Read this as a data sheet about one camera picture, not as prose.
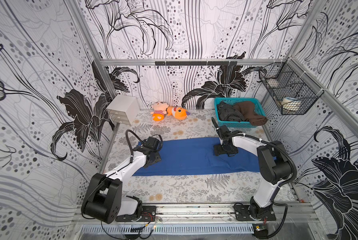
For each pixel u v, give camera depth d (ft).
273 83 2.88
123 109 3.33
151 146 2.24
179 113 3.44
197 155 3.15
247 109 3.32
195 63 2.97
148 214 2.36
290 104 2.35
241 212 2.38
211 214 2.41
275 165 1.59
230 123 3.32
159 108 3.64
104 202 1.36
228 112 3.22
